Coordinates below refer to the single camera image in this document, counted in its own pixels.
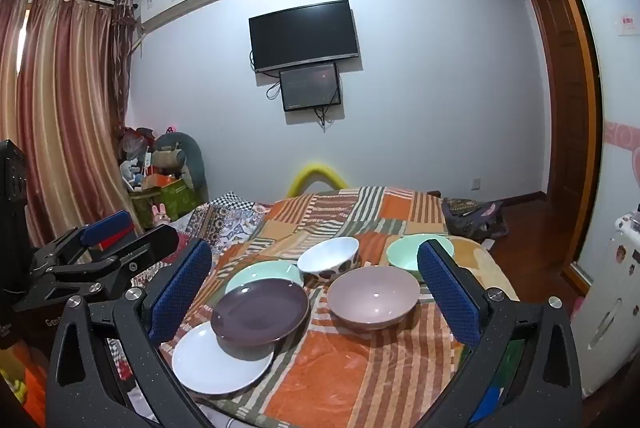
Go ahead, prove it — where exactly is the dark bag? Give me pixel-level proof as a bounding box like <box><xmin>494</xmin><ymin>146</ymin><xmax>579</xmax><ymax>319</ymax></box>
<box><xmin>440</xmin><ymin>195</ymin><xmax>506</xmax><ymax>241</ymax></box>

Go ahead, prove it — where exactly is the orange striped blanket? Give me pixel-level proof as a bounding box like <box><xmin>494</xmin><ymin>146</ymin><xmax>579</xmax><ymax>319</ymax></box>
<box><xmin>172</xmin><ymin>185</ymin><xmax>521</xmax><ymax>428</ymax></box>

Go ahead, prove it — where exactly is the green bowl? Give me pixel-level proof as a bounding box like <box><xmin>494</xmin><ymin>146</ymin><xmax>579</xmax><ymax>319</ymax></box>
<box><xmin>386</xmin><ymin>233</ymin><xmax>455</xmax><ymax>281</ymax></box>

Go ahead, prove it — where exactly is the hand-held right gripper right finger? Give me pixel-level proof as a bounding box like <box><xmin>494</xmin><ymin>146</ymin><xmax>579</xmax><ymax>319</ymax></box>
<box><xmin>416</xmin><ymin>238</ymin><xmax>585</xmax><ymax>428</ymax></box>

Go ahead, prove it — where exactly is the pink bowl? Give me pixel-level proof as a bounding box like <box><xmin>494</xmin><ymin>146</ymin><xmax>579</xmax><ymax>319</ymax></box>
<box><xmin>326</xmin><ymin>266</ymin><xmax>421</xmax><ymax>331</ymax></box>

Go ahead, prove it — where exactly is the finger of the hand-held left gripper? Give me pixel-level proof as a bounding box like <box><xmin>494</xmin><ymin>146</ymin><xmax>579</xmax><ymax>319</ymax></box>
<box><xmin>12</xmin><ymin>224</ymin><xmax>181</xmax><ymax>314</ymax></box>
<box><xmin>29</xmin><ymin>209</ymin><xmax>135</xmax><ymax>277</ymax></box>

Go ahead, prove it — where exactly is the green plate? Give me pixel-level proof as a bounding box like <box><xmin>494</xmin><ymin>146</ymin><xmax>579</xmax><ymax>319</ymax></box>
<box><xmin>225</xmin><ymin>260</ymin><xmax>306</xmax><ymax>296</ymax></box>

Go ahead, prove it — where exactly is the red box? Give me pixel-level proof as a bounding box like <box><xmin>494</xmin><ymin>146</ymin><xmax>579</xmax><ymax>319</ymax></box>
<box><xmin>97</xmin><ymin>231</ymin><xmax>136</xmax><ymax>254</ymax></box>

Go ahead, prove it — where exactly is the black wall television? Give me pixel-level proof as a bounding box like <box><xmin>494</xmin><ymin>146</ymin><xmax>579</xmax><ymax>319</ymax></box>
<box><xmin>248</xmin><ymin>0</ymin><xmax>361</xmax><ymax>73</ymax></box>

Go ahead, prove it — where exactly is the wooden door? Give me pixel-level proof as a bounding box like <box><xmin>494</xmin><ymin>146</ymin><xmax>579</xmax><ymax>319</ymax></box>
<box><xmin>520</xmin><ymin>0</ymin><xmax>603</xmax><ymax>294</ymax></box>

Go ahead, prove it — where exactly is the white plate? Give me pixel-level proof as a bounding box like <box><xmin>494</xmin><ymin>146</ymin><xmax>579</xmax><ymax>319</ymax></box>
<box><xmin>171</xmin><ymin>321</ymin><xmax>276</xmax><ymax>395</ymax></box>

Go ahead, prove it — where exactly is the white spotted bowl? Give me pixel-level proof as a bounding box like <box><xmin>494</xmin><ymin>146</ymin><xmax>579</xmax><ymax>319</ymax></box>
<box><xmin>297</xmin><ymin>237</ymin><xmax>361</xmax><ymax>284</ymax></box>

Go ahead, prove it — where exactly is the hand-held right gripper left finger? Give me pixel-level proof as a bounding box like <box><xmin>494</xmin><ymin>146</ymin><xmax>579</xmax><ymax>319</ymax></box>
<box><xmin>45</xmin><ymin>238</ymin><xmax>216</xmax><ymax>428</ymax></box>

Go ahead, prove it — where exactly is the green cardboard box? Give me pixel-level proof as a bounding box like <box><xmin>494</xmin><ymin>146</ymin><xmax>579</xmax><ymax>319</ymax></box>
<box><xmin>130</xmin><ymin>178</ymin><xmax>196</xmax><ymax>224</ymax></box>

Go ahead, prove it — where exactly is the purple plate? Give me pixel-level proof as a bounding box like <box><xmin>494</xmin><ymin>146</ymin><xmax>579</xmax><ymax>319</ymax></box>
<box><xmin>210</xmin><ymin>278</ymin><xmax>311</xmax><ymax>348</ymax></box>

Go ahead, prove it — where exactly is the patchwork printed blanket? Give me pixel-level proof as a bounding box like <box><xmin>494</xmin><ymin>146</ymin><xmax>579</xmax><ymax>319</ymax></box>
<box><xmin>100</xmin><ymin>192</ymin><xmax>273</xmax><ymax>389</ymax></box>

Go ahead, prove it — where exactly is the grey plush toy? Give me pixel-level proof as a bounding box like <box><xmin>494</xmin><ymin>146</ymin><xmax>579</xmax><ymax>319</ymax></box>
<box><xmin>150</xmin><ymin>132</ymin><xmax>208</xmax><ymax>204</ymax></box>

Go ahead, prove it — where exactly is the small black wall monitor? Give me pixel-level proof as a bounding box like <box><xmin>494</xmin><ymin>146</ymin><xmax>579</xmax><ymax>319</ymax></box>
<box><xmin>279</xmin><ymin>62</ymin><xmax>342</xmax><ymax>112</ymax></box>

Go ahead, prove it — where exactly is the red plastic bag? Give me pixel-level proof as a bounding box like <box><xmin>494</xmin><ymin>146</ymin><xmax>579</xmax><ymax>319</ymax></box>
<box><xmin>120</xmin><ymin>125</ymin><xmax>156</xmax><ymax>159</ymax></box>

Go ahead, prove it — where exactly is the striped brown curtain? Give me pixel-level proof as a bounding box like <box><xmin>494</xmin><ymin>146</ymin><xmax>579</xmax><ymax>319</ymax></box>
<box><xmin>0</xmin><ymin>0</ymin><xmax>146</xmax><ymax>249</ymax></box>

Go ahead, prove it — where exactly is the orange yellow toy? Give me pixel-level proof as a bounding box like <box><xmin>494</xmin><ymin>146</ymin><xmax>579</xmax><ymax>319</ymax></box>
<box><xmin>0</xmin><ymin>343</ymin><xmax>48</xmax><ymax>411</ymax></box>

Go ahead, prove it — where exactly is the orange box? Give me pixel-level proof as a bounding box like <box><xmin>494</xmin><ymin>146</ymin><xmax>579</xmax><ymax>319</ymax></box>
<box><xmin>141</xmin><ymin>175</ymin><xmax>178</xmax><ymax>190</ymax></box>

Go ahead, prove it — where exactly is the pink heart wall sticker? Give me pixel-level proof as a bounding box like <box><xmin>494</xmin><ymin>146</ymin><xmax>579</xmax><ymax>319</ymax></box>
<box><xmin>602</xmin><ymin>118</ymin><xmax>640</xmax><ymax>189</ymax></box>

